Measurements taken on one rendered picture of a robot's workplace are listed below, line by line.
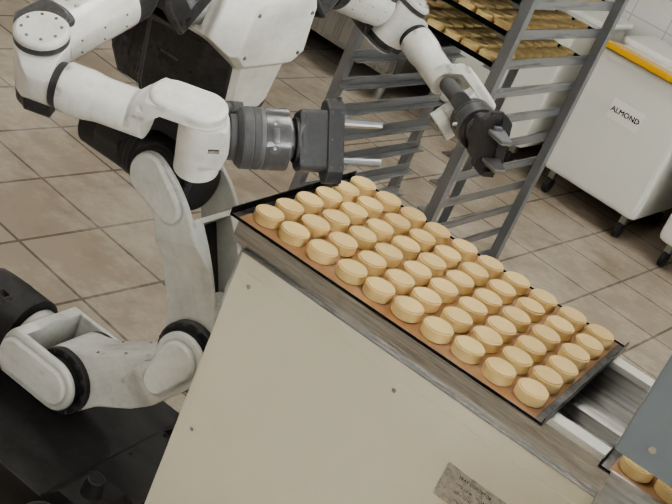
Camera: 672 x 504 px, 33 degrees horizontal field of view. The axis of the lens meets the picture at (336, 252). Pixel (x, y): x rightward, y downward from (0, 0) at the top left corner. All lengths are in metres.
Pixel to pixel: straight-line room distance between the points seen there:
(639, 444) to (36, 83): 0.93
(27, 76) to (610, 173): 3.87
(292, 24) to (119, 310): 1.40
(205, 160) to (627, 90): 3.73
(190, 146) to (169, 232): 0.55
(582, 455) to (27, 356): 1.19
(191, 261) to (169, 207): 0.11
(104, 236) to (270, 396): 1.69
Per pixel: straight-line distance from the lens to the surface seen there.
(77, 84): 1.62
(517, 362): 1.76
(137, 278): 3.39
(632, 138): 5.17
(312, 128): 1.61
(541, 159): 3.75
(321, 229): 1.88
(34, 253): 3.36
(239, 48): 1.93
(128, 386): 2.30
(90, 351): 2.37
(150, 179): 2.10
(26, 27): 1.66
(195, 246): 2.08
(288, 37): 2.03
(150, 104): 1.56
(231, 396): 1.99
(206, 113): 1.55
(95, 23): 1.73
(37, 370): 2.40
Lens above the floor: 1.70
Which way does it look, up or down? 25 degrees down
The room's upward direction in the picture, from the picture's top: 23 degrees clockwise
